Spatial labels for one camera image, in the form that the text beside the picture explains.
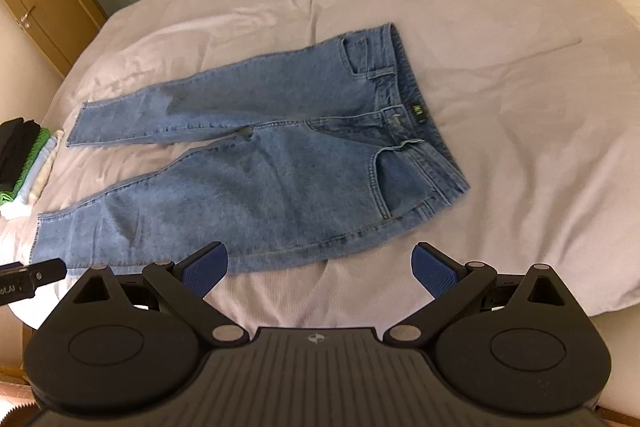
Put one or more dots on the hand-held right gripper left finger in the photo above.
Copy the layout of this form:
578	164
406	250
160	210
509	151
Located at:
202	271

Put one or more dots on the green folded cloth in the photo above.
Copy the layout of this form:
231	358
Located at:
31	157

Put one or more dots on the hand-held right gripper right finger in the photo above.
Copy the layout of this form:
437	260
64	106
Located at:
436	271

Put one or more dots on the black folded garment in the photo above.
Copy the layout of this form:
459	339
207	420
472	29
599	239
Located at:
15	147

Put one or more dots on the white folded cloth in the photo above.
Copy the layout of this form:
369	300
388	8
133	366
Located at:
47	162

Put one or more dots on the light blue folded cloth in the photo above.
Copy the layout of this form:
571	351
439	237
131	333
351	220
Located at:
39	168

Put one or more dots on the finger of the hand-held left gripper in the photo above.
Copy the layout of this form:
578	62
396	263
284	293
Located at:
47	270

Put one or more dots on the blue denim jeans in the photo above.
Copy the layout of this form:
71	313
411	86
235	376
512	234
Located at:
280	167

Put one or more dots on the bed with white sheet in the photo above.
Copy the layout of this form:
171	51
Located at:
500	107

